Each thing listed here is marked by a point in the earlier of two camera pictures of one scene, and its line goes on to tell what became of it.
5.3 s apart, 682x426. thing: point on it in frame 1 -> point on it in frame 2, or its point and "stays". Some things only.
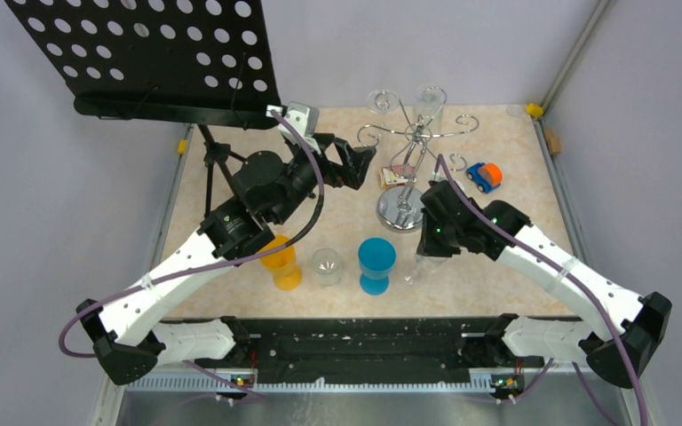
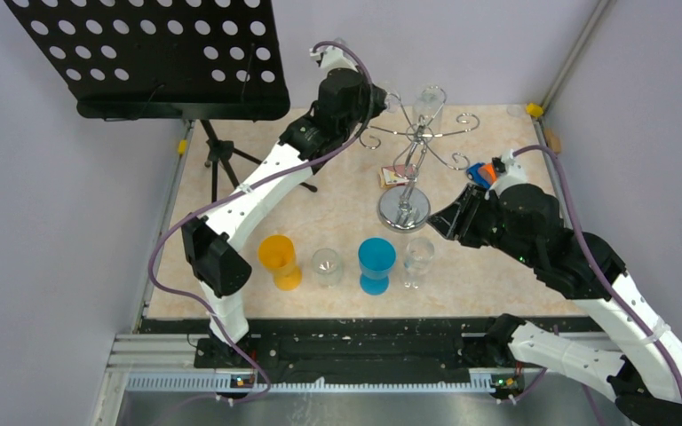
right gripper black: [427, 246] -> [456, 221]
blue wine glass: [376, 257] stays
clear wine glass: [383, 101] stays
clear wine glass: [429, 109] stays
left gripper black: [354, 161] -> [376, 97]
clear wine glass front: [327, 265] stays
